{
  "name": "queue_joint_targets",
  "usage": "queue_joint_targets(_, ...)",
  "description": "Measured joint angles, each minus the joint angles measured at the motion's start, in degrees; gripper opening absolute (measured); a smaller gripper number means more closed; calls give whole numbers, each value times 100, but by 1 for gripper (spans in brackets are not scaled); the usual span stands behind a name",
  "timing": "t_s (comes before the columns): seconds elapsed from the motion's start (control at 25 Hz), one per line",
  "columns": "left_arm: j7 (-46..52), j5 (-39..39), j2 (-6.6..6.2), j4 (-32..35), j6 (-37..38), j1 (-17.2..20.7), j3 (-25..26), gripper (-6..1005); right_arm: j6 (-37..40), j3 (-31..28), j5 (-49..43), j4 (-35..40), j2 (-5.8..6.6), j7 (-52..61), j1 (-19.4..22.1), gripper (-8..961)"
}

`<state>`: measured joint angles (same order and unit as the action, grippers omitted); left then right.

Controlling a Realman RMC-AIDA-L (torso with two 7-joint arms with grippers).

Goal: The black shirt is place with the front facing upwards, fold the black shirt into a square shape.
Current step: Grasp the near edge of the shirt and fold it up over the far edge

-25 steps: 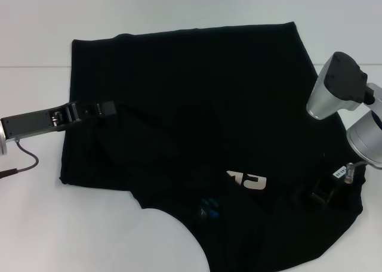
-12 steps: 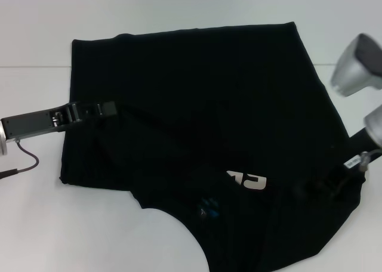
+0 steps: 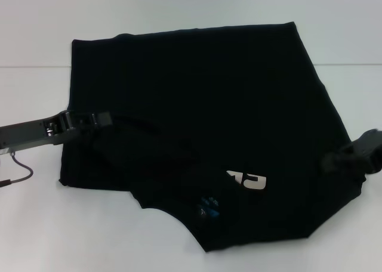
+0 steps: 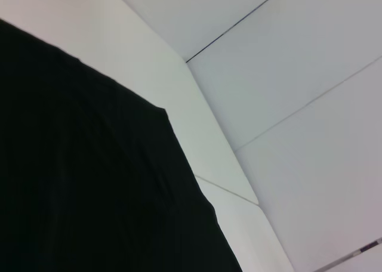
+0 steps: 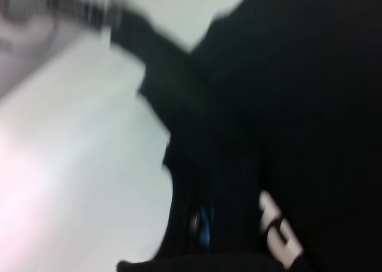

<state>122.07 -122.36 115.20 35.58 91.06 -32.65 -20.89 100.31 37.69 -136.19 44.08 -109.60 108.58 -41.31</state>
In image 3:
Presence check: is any black shirt with FREE print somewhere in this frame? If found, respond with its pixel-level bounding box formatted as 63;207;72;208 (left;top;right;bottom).
58;21;367;245

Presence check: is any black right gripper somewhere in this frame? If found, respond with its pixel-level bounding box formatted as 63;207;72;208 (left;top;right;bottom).
324;128;382;175

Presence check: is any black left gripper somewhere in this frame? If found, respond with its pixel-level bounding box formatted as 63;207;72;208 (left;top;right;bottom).
0;111;113;151

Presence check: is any thin black cable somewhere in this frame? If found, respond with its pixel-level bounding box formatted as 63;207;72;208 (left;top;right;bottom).
0;153;34;190

